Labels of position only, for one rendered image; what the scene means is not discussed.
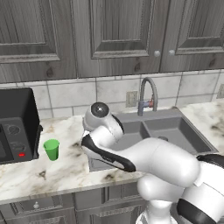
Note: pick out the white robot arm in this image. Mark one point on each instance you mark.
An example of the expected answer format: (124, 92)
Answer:
(163, 163)

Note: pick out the grey double sink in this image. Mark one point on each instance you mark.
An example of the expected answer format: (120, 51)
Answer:
(172, 129)

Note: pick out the green plastic cup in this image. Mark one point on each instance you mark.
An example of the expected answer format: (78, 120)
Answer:
(52, 149)

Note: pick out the grey curved tap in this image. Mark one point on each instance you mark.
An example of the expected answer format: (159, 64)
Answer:
(147, 96)

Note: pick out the round silver cupboard knob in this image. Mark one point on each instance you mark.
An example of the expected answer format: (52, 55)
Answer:
(171, 52)
(157, 53)

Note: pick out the grey wooden cupboard door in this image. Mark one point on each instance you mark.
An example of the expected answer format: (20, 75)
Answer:
(35, 38)
(119, 35)
(195, 32)

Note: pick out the grey drawer front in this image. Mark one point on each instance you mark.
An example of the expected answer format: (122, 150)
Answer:
(116, 194)
(38, 205)

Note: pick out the black microwave oven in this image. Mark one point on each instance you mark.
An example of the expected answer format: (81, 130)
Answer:
(16, 125)

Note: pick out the grey lower cupboard door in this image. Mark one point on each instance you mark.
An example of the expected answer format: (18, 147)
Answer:
(43, 218)
(113, 214)

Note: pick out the round silver drawer knob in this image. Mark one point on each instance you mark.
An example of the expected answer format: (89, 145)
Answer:
(36, 205)

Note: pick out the beige wall socket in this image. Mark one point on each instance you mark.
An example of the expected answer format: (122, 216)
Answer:
(131, 99)

